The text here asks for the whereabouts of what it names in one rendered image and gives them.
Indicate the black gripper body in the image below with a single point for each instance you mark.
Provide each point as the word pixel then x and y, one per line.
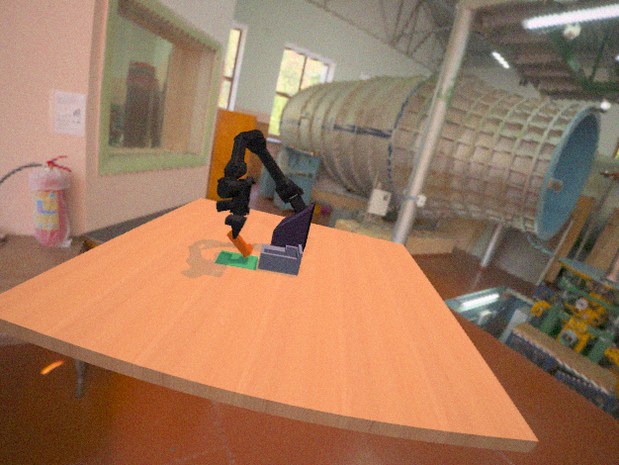
pixel 241 208

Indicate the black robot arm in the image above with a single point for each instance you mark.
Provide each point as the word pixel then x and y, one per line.
pixel 229 186

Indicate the orange l-shaped part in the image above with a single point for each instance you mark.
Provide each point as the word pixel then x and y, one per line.
pixel 240 244

